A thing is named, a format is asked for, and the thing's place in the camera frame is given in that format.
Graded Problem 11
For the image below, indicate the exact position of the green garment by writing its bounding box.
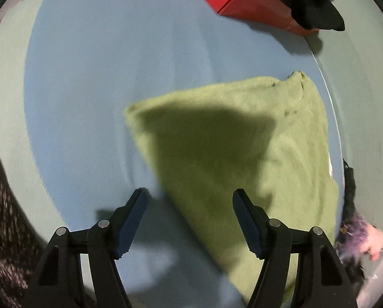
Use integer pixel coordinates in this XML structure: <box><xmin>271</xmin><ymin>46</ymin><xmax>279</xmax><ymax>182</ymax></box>
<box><xmin>124</xmin><ymin>70</ymin><xmax>341</xmax><ymax>308</ymax></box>

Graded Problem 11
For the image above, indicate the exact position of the person's right hand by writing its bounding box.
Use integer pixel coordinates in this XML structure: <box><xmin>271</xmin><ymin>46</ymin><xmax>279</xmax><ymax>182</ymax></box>
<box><xmin>364</xmin><ymin>224</ymin><xmax>383</xmax><ymax>262</ymax></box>

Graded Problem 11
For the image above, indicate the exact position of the black cloth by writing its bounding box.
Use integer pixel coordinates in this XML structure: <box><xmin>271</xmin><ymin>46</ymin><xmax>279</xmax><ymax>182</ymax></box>
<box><xmin>249</xmin><ymin>0</ymin><xmax>345</xmax><ymax>32</ymax></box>

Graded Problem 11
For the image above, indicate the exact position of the person's dark speckled sweater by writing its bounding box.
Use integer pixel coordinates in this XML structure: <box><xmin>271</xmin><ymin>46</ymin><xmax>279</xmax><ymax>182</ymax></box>
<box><xmin>0</xmin><ymin>105</ymin><xmax>97</xmax><ymax>308</ymax></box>

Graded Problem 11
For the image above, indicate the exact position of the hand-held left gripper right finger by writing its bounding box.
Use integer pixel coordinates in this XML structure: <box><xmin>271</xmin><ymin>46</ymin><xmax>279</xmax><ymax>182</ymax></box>
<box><xmin>232</xmin><ymin>189</ymin><xmax>359</xmax><ymax>308</ymax></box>

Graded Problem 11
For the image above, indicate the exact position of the light blue table cover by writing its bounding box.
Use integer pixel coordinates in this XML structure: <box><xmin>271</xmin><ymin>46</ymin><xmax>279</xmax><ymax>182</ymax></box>
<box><xmin>23</xmin><ymin>0</ymin><xmax>346</xmax><ymax>308</ymax></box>

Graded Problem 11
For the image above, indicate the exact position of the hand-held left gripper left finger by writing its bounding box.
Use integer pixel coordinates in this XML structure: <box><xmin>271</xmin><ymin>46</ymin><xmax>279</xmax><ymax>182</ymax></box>
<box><xmin>22</xmin><ymin>188</ymin><xmax>149</xmax><ymax>308</ymax></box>

